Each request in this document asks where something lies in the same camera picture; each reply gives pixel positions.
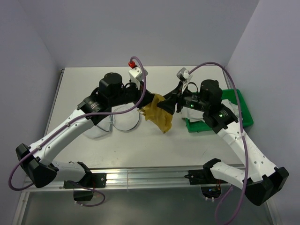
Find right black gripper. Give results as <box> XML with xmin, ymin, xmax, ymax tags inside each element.
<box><xmin>156</xmin><ymin>81</ymin><xmax>209</xmax><ymax>115</ymax></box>

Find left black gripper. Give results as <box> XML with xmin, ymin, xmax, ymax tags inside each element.
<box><xmin>109</xmin><ymin>78</ymin><xmax>157</xmax><ymax>109</ymax></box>

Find yellow bra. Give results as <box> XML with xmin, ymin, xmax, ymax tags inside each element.
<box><xmin>138</xmin><ymin>94</ymin><xmax>173</xmax><ymax>133</ymax></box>

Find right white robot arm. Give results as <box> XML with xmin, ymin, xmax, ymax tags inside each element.
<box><xmin>157</xmin><ymin>79</ymin><xmax>289</xmax><ymax>206</ymax></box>

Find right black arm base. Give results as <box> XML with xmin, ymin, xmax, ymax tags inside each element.
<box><xmin>184</xmin><ymin>169</ymin><xmax>227</xmax><ymax>185</ymax></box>

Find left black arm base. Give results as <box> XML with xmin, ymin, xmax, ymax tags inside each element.
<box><xmin>63</xmin><ymin>173</ymin><xmax>106</xmax><ymax>189</ymax></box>

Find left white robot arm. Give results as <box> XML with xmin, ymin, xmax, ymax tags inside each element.
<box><xmin>16</xmin><ymin>68</ymin><xmax>154</xmax><ymax>188</ymax></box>

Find white garments in bin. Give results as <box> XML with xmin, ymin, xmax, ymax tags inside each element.
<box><xmin>181</xmin><ymin>99</ymin><xmax>239</xmax><ymax>122</ymax></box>

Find green plastic bin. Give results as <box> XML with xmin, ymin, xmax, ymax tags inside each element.
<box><xmin>185</xmin><ymin>89</ymin><xmax>254</xmax><ymax>133</ymax></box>

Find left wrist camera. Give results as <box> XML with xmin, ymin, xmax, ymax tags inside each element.
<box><xmin>128</xmin><ymin>61</ymin><xmax>148</xmax><ymax>88</ymax></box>

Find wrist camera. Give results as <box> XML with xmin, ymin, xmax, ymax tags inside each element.
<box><xmin>128</xmin><ymin>61</ymin><xmax>148</xmax><ymax>88</ymax></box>
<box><xmin>176</xmin><ymin>67</ymin><xmax>193</xmax><ymax>92</ymax></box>

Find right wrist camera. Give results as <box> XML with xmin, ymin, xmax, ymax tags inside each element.
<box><xmin>176</xmin><ymin>67</ymin><xmax>193</xmax><ymax>92</ymax></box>

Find aluminium mounting rail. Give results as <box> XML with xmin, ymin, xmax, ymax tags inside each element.
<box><xmin>22</xmin><ymin>165</ymin><xmax>242</xmax><ymax>193</ymax></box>

